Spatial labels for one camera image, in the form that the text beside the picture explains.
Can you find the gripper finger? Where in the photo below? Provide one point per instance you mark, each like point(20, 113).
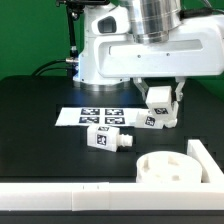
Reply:
point(141, 86)
point(178, 91)

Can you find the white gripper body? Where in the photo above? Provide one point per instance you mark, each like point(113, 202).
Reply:
point(195, 48)

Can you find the white round stool seat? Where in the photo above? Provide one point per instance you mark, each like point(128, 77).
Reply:
point(168, 167)

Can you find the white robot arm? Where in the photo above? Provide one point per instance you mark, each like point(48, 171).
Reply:
point(140, 39)

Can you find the white marker sheet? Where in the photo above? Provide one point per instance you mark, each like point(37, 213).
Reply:
point(83, 116)

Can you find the white L-shaped fence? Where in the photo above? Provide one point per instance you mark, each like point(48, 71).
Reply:
point(206, 195)

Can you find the black camera stand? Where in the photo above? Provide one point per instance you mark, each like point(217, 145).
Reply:
point(74, 8)

